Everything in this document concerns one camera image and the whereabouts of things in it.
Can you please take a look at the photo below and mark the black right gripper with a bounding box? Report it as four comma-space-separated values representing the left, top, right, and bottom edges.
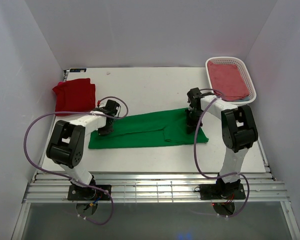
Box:
185, 108, 205, 134

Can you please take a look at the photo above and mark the green t shirt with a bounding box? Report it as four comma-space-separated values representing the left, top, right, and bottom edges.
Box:
88, 108, 195, 150

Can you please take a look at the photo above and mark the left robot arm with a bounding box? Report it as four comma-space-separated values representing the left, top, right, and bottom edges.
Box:
46, 100, 120, 200

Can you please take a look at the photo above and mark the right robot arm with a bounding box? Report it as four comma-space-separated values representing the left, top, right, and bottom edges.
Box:
185, 87, 259, 200

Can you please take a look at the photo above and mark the folded red t shirt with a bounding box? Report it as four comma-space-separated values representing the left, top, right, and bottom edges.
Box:
52, 78, 96, 112

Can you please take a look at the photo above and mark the pink t shirt in basket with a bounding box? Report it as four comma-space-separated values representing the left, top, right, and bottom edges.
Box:
207, 61, 250, 102

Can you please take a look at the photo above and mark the blue label sticker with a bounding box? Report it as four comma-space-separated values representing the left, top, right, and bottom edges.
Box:
69, 68, 87, 73

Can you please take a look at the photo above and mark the light blue t shirt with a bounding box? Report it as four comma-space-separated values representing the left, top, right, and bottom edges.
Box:
237, 96, 250, 102

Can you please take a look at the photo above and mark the white perforated plastic basket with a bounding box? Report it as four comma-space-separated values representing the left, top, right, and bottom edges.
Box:
205, 56, 257, 105

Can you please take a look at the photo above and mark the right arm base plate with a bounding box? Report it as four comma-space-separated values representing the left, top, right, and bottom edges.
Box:
194, 183, 246, 200

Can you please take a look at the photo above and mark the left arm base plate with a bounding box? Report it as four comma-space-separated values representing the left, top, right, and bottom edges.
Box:
67, 184, 110, 201

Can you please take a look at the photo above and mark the aluminium rail frame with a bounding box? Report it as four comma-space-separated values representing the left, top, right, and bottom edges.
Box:
12, 167, 300, 240

